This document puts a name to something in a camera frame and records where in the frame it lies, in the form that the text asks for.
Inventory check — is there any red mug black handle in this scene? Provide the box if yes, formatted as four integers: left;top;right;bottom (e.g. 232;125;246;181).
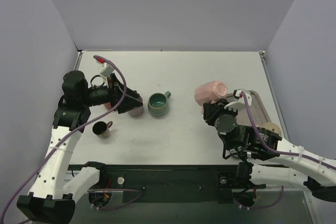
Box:
104;102;112;110

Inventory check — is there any teal green mug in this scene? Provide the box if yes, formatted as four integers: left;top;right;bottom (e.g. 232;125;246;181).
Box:
148;91;171;118

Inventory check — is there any beige wooden mug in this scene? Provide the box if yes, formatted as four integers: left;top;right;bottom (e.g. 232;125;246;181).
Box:
261;122;282;136

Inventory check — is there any brown ribbed mug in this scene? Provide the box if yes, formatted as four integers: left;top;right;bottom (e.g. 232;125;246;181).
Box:
92;121;113;140

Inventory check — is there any pink mug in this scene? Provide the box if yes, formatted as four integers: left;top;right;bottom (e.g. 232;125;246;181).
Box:
194;81;227;110

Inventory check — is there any lilac mug black handle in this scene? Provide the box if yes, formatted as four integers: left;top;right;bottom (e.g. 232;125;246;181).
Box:
128;106;144;118

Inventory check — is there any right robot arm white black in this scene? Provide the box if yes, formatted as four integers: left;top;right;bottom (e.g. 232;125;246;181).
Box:
201;94;335;202

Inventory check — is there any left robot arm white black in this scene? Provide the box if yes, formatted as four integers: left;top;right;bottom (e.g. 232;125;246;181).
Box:
17;70;143;223

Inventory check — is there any metal tray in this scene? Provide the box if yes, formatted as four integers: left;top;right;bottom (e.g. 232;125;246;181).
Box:
236;90;272;126

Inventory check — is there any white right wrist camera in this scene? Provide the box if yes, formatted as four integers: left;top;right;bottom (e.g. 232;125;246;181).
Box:
224;89;252;111

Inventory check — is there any aluminium frame rail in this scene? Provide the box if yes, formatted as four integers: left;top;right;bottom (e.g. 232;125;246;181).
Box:
62;167;315;193

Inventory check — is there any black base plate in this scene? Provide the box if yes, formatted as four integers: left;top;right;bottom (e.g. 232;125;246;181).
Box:
76;164;267;205

